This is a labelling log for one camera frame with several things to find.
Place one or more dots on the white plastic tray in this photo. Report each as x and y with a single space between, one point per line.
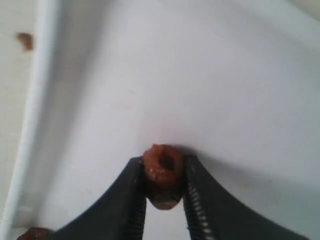
235 81

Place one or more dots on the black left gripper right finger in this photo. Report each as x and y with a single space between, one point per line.
212 213

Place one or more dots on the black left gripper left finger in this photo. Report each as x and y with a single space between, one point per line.
119 214

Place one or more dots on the red hawthorn ball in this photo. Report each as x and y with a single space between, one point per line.
164 176
35 233

